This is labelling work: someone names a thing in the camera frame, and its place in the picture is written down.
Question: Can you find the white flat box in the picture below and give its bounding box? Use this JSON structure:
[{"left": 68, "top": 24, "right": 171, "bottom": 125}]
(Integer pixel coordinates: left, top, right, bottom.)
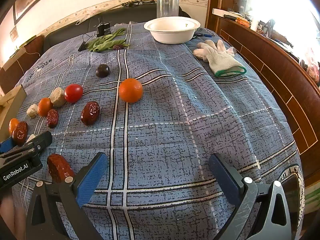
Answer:
[{"left": 212, "top": 8, "right": 232, "bottom": 17}]

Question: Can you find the wooden bed board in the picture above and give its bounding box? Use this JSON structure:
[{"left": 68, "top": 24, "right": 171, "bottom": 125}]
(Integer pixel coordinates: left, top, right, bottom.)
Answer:
[{"left": 205, "top": 0, "right": 320, "bottom": 155}]

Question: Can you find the white paper bowl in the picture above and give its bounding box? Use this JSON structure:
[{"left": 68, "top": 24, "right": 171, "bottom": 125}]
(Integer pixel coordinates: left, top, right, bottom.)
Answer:
[{"left": 144, "top": 17, "right": 201, "bottom": 44}]

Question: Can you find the black electronic device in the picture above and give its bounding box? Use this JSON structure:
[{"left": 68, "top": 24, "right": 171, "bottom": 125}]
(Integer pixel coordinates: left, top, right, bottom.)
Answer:
[{"left": 96, "top": 17, "right": 112, "bottom": 37}]

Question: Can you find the green leafy vegetable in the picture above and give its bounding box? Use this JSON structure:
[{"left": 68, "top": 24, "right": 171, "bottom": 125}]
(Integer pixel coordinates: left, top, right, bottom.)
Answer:
[{"left": 85, "top": 28, "right": 130, "bottom": 53}]

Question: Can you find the large orange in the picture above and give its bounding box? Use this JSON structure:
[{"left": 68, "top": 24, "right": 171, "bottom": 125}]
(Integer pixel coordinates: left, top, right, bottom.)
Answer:
[{"left": 119, "top": 78, "right": 143, "bottom": 103}]

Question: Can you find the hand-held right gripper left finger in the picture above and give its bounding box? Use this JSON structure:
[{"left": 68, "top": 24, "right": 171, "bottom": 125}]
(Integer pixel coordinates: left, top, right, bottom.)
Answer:
[{"left": 25, "top": 152, "right": 108, "bottom": 240}]

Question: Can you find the person's left forearm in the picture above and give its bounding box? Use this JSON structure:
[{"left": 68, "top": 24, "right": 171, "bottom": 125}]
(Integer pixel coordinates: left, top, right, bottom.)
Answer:
[{"left": 0, "top": 192, "right": 28, "bottom": 233}]

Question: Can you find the framed wall painting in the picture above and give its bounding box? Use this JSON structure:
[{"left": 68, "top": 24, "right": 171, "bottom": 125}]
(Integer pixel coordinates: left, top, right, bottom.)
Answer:
[{"left": 13, "top": 0, "right": 73, "bottom": 25}]

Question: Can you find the dark sofa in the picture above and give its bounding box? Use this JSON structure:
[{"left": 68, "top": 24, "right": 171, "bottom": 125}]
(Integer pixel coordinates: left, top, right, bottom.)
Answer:
[{"left": 0, "top": 1, "right": 190, "bottom": 90}]

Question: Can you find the white knit glove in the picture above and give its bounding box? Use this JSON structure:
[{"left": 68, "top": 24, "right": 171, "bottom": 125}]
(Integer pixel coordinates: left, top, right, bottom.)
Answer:
[{"left": 193, "top": 39, "right": 247, "bottom": 78}]

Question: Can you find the cardboard box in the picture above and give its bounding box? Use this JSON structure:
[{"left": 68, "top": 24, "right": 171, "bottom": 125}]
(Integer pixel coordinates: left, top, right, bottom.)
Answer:
[{"left": 0, "top": 84, "right": 27, "bottom": 140}]

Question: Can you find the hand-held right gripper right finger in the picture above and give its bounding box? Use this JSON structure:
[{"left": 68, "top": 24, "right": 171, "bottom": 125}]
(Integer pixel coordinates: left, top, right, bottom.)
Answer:
[{"left": 209, "top": 153, "right": 293, "bottom": 240}]

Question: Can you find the small orange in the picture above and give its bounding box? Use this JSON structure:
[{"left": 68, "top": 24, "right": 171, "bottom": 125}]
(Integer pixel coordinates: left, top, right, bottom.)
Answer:
[
  {"left": 38, "top": 97, "right": 53, "bottom": 117},
  {"left": 8, "top": 118, "right": 20, "bottom": 135}
]

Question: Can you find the dark purple round fruit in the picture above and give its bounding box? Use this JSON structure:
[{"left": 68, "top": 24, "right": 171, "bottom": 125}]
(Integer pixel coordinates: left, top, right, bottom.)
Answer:
[{"left": 96, "top": 64, "right": 110, "bottom": 78}]

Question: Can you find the blue plaid blanket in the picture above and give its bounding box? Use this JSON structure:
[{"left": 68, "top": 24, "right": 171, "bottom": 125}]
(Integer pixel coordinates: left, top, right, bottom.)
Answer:
[{"left": 11, "top": 21, "right": 305, "bottom": 240}]

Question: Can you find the clear plastic cup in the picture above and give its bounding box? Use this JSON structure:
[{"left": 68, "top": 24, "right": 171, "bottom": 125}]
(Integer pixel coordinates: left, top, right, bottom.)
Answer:
[{"left": 156, "top": 0, "right": 179, "bottom": 18}]

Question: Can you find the red jujube date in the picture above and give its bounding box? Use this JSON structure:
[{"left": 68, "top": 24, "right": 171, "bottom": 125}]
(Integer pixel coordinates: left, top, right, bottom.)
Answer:
[
  {"left": 46, "top": 109, "right": 59, "bottom": 128},
  {"left": 47, "top": 154, "right": 75, "bottom": 183},
  {"left": 12, "top": 121, "right": 28, "bottom": 146},
  {"left": 80, "top": 101, "right": 101, "bottom": 126}
]

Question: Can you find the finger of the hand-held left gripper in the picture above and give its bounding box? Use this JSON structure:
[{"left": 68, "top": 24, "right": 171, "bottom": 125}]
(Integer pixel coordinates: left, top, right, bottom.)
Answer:
[
  {"left": 0, "top": 136, "right": 15, "bottom": 154},
  {"left": 10, "top": 131, "right": 53, "bottom": 157}
]

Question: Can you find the red tomato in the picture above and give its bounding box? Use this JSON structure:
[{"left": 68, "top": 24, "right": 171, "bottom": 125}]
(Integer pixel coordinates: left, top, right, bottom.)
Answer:
[{"left": 64, "top": 84, "right": 84, "bottom": 103}]

